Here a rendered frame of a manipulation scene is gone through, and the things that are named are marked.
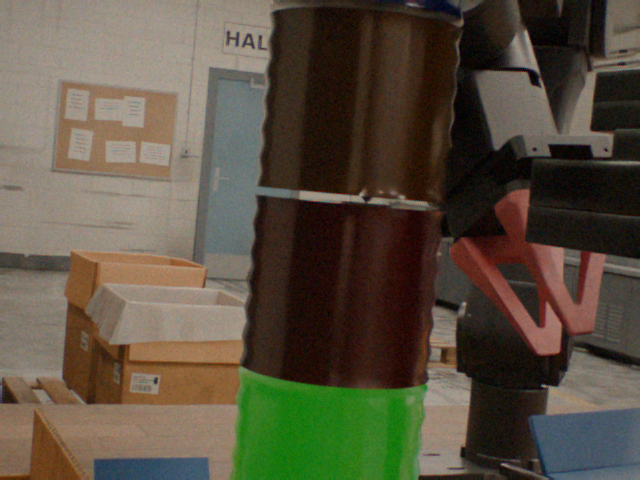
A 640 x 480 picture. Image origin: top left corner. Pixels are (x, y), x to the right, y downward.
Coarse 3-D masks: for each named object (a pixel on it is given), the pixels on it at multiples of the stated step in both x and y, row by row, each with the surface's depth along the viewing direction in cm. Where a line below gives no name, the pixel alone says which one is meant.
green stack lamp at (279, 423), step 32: (256, 384) 21; (288, 384) 21; (256, 416) 21; (288, 416) 20; (320, 416) 20; (352, 416) 20; (384, 416) 20; (416, 416) 21; (256, 448) 21; (288, 448) 20; (320, 448) 20; (352, 448) 20; (384, 448) 20; (416, 448) 21
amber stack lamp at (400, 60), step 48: (288, 48) 20; (336, 48) 20; (384, 48) 20; (432, 48) 20; (288, 96) 20; (336, 96) 20; (384, 96) 20; (432, 96) 20; (288, 144) 20; (336, 144) 20; (384, 144) 20; (432, 144) 20; (336, 192) 20; (384, 192) 20; (432, 192) 21
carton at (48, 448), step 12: (36, 408) 67; (36, 420) 66; (48, 420) 64; (36, 432) 65; (48, 432) 62; (36, 444) 65; (48, 444) 62; (60, 444) 59; (36, 456) 65; (48, 456) 61; (60, 456) 58; (72, 456) 57; (36, 468) 65; (48, 468) 61; (60, 468) 58; (72, 468) 55
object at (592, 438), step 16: (544, 416) 55; (560, 416) 56; (576, 416) 56; (592, 416) 57; (608, 416) 57; (624, 416) 57; (544, 432) 55; (560, 432) 55; (576, 432) 56; (592, 432) 56; (608, 432) 57; (624, 432) 57; (544, 448) 55; (560, 448) 55; (576, 448) 55; (592, 448) 56; (608, 448) 56; (624, 448) 56; (544, 464) 54; (560, 464) 55; (576, 464) 55; (592, 464) 55; (608, 464) 56; (624, 464) 56
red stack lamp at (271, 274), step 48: (288, 240) 20; (336, 240) 20; (384, 240) 20; (432, 240) 21; (288, 288) 20; (336, 288) 20; (384, 288) 20; (432, 288) 21; (288, 336) 20; (336, 336) 20; (384, 336) 20; (336, 384) 20; (384, 384) 20
